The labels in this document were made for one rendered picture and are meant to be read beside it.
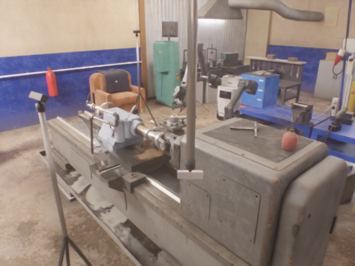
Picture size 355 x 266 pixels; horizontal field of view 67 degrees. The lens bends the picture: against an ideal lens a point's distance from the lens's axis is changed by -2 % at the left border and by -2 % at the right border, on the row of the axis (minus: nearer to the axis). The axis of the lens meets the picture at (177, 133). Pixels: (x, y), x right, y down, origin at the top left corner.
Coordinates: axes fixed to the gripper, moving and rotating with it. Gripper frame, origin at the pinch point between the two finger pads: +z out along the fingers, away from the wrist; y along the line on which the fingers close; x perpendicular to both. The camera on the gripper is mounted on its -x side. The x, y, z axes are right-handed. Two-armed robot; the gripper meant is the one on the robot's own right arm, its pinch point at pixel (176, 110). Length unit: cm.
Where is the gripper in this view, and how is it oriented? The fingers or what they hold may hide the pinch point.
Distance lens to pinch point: 265.8
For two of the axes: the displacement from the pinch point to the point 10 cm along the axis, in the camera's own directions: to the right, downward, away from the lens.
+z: -3.2, 9.5, -0.4
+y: 7.7, 2.4, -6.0
